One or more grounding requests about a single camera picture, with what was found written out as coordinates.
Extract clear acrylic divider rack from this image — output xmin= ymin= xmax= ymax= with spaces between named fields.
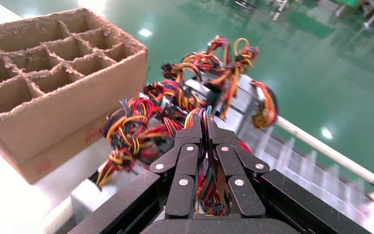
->
xmin=238 ymin=122 xmax=374 ymax=234

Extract brown cardboard divider box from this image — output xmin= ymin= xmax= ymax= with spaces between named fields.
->
xmin=0 ymin=8 xmax=148 ymax=185

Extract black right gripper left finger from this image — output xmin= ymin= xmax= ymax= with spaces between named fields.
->
xmin=149 ymin=113 xmax=205 ymax=218

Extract white metal pipe rail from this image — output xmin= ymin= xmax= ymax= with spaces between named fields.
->
xmin=275 ymin=116 xmax=374 ymax=186

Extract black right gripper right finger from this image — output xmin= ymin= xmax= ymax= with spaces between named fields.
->
xmin=206 ymin=114 xmax=271 ymax=218

